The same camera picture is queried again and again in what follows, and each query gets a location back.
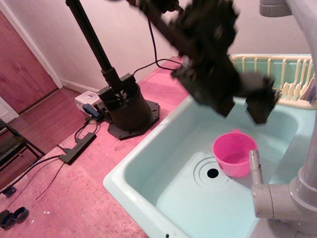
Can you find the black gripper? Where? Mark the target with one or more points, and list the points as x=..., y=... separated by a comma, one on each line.
x=209, y=76

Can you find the pink plastic cup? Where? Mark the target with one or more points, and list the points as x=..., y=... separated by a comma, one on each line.
x=231, y=151

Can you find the blue clamp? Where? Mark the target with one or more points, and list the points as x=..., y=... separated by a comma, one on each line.
x=91, y=111

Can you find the black folding chair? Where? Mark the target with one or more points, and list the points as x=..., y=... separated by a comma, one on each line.
x=17, y=154

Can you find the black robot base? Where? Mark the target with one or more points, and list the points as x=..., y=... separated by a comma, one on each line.
x=129, y=114

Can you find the cream dish drying rack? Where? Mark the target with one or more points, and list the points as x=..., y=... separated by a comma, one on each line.
x=293, y=75

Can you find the white cardboard box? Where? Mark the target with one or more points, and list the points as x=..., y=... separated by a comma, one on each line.
x=87, y=97

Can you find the mint green toy sink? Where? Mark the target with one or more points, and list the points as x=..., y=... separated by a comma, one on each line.
x=172, y=186

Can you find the black usb hub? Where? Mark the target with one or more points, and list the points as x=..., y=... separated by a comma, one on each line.
x=78, y=149

